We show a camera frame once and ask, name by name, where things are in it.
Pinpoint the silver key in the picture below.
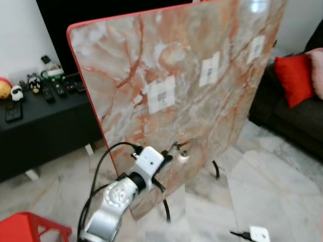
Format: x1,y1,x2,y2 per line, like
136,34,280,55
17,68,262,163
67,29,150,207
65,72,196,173
173,141,194,163

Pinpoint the red-edged marble folding table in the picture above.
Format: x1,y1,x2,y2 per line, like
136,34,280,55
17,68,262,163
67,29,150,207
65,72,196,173
67,0,289,223

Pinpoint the black remote control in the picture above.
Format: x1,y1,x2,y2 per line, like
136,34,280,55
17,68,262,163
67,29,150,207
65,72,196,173
55,82,69,97
66,76,87,94
43,87,56,104

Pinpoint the black low TV console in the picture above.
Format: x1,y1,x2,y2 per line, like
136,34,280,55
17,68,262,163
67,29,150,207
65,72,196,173
0,76,105,183

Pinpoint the black sofa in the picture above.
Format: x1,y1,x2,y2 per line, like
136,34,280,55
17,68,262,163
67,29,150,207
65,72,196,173
248,20,323,161

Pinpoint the green remote holder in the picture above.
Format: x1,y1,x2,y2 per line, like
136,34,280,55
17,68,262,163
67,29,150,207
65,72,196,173
40,54,67,81

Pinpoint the red cushion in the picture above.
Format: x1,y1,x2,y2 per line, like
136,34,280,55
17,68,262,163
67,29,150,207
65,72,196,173
274,54,314,108

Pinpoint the black and yellow figurine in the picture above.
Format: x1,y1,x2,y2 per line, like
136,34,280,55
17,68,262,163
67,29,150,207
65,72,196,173
28,73,42,94

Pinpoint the red plastic stool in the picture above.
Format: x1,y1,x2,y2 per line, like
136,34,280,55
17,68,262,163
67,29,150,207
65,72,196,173
0,212,73,242

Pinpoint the small panda figurine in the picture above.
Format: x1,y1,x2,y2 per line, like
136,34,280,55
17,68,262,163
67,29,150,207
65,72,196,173
10,86,25,102

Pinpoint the pink cushion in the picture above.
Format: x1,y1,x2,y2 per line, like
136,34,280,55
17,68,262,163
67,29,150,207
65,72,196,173
305,48,323,99

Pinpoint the orange round plush toy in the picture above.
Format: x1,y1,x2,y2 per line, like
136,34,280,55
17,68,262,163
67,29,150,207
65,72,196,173
0,77,13,99

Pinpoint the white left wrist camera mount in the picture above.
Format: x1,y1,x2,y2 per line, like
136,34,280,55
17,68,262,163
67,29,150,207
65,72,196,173
132,146,165,179

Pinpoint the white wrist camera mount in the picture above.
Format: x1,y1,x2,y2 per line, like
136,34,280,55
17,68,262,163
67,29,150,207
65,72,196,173
249,226,271,242
132,146,165,179

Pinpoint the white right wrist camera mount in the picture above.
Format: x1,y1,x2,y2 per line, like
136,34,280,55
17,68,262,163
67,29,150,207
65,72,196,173
249,226,271,242

